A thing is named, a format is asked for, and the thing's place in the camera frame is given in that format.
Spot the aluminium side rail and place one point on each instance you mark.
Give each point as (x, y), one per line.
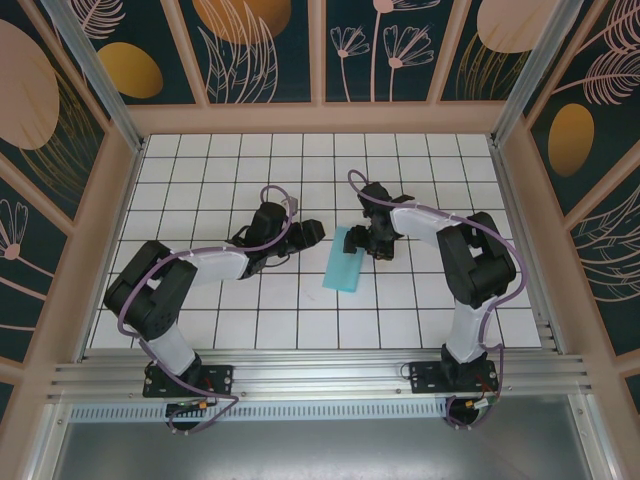
(525, 250)

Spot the teal paper sheet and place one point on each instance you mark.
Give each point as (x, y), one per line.
(340, 275)

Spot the grey metal sheet panel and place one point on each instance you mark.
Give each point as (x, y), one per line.
(320, 450)

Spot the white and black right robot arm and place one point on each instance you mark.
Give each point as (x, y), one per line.
(470, 270)

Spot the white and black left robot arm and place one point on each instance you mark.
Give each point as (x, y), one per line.
(150, 300)

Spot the aluminium corner post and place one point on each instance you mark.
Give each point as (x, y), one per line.
(530, 70)
(100, 85)

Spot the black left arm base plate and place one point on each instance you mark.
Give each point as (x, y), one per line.
(220, 380)

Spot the aluminium mounting rail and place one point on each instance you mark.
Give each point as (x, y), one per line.
(320, 372)

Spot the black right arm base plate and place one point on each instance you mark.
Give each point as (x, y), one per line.
(425, 377)

